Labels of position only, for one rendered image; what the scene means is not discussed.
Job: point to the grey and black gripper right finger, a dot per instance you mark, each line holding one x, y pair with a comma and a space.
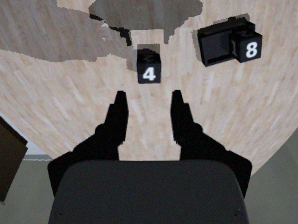
189, 135

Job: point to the black calendar cube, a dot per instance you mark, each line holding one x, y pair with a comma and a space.
148, 68
245, 45

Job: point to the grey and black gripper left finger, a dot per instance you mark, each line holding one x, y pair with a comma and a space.
99, 146

